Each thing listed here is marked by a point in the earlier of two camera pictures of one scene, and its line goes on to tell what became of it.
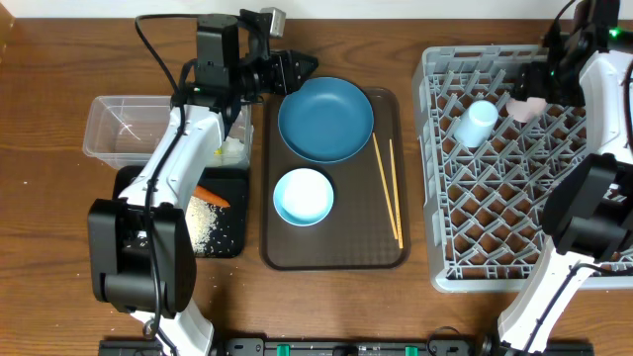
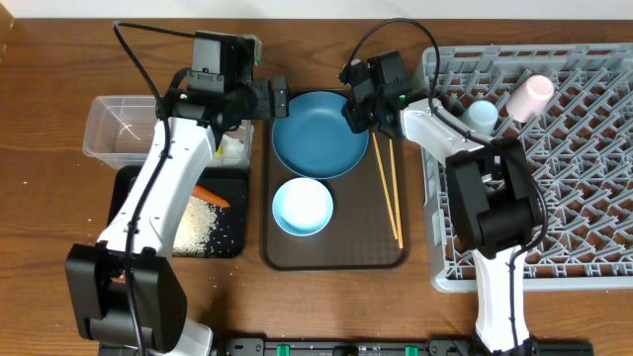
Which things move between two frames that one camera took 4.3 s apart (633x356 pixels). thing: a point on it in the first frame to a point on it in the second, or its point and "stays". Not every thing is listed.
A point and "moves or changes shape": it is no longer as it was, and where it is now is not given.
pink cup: (526, 111) stays
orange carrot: (207, 196) stays
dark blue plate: (326, 120) moves or changes shape
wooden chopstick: (384, 187) stays
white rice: (200, 220) stays
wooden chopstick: (395, 197) stays
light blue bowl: (303, 196) moves or changes shape
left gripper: (286, 69) to (280, 97)
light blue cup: (477, 124) stays
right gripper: (530, 82) to (356, 119)
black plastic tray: (232, 222) stays
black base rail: (341, 346) stays
